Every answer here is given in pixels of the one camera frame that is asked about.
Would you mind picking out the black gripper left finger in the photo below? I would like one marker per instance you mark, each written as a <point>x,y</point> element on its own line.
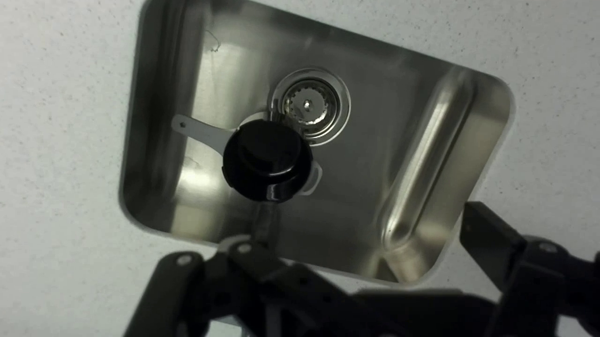
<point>200,292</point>

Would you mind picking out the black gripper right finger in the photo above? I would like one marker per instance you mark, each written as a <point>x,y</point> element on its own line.
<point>537,281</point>

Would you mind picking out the black measuring cup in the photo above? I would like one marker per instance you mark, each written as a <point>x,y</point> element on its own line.
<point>265,159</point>

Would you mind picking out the stainless steel sink basin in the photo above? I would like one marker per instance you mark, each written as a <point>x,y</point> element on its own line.
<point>406,124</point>

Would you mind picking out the metal drain strainer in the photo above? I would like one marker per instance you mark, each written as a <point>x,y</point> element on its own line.
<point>316,105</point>

